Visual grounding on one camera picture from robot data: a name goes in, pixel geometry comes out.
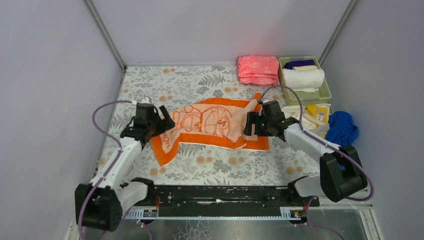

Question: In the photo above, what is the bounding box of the pink folded towel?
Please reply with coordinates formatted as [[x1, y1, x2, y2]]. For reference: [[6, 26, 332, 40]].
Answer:
[[236, 55, 280, 86]]

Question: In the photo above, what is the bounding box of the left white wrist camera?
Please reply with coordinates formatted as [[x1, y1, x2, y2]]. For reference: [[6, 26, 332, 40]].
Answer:
[[131, 96, 151, 105]]

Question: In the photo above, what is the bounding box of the aluminium frame rail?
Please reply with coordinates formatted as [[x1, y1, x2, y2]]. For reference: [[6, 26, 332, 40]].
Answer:
[[76, 186, 374, 221]]

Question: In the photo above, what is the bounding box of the white rolled towel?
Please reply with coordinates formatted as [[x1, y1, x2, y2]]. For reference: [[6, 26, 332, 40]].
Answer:
[[282, 68, 325, 93]]

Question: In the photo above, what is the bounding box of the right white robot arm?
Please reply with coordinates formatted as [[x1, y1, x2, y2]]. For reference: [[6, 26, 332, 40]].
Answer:
[[244, 100, 374, 203]]

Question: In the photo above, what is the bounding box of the cream rolled towel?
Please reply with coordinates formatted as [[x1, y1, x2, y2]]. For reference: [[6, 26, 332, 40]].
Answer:
[[293, 65, 318, 71]]

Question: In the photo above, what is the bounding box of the blue crumpled towel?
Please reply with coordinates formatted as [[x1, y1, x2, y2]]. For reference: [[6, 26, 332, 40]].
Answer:
[[325, 111, 359, 147]]

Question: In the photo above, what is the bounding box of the floral tablecloth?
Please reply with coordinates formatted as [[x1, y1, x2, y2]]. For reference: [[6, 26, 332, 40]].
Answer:
[[108, 66, 320, 186]]

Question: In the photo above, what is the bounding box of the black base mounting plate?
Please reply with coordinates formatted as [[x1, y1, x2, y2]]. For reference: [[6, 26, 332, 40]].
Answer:
[[136, 185, 320, 219]]

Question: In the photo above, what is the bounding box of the orange cartoon towel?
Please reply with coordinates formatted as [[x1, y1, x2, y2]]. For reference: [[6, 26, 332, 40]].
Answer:
[[150, 92, 269, 167]]

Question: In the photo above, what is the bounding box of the purple rolled towel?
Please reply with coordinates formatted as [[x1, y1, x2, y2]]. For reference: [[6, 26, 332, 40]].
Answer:
[[283, 59, 316, 70]]

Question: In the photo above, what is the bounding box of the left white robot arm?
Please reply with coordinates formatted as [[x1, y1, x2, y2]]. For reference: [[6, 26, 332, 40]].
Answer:
[[74, 101, 176, 232]]

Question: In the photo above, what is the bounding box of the yellow white crumpled towel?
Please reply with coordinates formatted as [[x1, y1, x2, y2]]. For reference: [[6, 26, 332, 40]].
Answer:
[[282, 103, 331, 139]]

